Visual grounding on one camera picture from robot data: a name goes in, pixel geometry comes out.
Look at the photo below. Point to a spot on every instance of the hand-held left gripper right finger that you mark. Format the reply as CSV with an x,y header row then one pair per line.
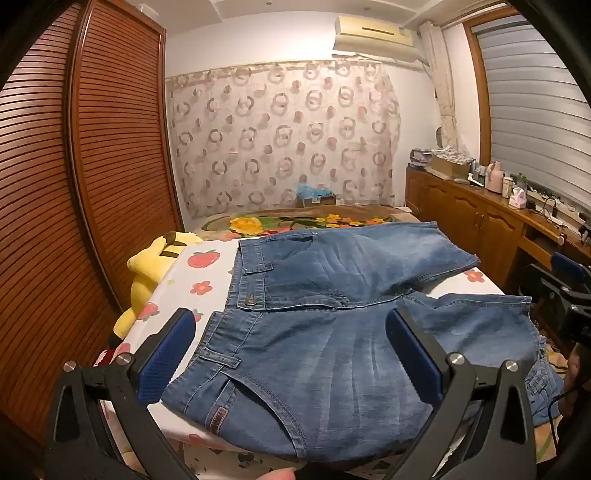
x,y
415,360

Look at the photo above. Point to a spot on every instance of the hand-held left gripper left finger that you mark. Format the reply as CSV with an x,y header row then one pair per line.
x,y
161,364

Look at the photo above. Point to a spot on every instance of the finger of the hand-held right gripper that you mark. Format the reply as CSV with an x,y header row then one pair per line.
x,y
570,267

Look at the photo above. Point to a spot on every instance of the blue denim pants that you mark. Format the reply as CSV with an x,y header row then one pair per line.
x,y
323,346

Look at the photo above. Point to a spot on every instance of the person's left hand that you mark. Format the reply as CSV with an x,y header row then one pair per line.
x,y
274,474

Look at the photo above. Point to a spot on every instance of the pink tissue box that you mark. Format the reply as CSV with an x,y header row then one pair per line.
x,y
518,198

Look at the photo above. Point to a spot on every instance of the yellow plush toy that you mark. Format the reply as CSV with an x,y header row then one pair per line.
x,y
143,267

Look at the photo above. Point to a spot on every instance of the white strawberry print sheet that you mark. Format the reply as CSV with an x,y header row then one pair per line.
x,y
203,272

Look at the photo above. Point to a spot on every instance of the wooden sideboard cabinet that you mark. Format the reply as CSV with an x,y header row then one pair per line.
x,y
466,217

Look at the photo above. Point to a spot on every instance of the pink kettle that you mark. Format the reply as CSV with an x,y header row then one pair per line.
x,y
495,177

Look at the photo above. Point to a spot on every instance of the open cardboard box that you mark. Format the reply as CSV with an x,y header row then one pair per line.
x,y
450,167

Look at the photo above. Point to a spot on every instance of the floral blanket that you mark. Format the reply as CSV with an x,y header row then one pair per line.
x,y
249,225

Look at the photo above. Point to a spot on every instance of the grey window blind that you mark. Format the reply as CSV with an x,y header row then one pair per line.
x,y
540,101

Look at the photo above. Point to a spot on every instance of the beige lace curtain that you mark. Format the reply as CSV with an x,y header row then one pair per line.
x,y
445,92

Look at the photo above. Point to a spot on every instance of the wooden louvered wardrobe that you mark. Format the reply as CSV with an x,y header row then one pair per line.
x,y
106,138

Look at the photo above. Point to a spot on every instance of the white air conditioner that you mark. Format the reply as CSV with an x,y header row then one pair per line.
x,y
374,34

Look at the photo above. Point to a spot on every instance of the wooden window frame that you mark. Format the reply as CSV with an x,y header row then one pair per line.
x,y
480,92

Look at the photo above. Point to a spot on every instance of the circle patterned wall curtain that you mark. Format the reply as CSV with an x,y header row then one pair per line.
x,y
286,138

